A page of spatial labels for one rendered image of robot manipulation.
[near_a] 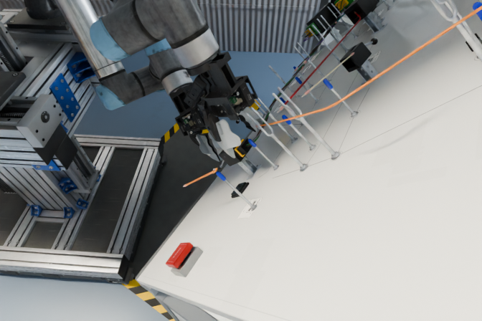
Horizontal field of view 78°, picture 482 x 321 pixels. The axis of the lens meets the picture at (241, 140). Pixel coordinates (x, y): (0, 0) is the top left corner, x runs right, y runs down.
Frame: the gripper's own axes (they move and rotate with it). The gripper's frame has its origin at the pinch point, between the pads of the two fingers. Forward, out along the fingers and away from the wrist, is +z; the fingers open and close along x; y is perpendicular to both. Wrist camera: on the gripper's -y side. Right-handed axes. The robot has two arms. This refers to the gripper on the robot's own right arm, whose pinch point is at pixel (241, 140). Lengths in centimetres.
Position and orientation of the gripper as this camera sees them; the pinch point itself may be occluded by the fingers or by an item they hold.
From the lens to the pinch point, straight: 65.5
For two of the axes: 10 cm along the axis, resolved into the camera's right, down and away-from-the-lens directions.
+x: 5.4, -6.6, 5.2
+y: 7.3, 0.6, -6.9
